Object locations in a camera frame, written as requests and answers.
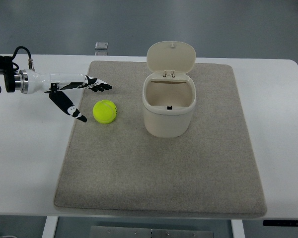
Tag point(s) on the white table leg right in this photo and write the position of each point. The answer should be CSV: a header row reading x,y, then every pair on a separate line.
x,y
237,229

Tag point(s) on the yellow tennis ball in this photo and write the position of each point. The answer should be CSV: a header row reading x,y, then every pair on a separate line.
x,y
104,111

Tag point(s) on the beige lidded plastic bin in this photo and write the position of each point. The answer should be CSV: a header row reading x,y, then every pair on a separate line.
x,y
169,94

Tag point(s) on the black table control panel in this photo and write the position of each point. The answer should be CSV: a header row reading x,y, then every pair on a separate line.
x,y
280,223

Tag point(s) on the grey metal base plate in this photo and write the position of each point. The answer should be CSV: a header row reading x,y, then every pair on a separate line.
x,y
125,232

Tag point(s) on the metal floor socket plate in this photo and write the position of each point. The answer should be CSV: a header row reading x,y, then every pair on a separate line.
x,y
101,45

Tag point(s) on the grey felt mat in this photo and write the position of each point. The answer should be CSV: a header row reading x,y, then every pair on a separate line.
x,y
209,171

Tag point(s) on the white table leg left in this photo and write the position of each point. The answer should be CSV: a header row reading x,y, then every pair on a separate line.
x,y
50,227

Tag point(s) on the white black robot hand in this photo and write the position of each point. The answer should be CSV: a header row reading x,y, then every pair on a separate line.
x,y
54,84

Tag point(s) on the white table leg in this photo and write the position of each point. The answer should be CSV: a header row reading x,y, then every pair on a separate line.
x,y
237,229
50,227

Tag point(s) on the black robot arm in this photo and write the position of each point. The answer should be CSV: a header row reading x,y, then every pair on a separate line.
x,y
12,78

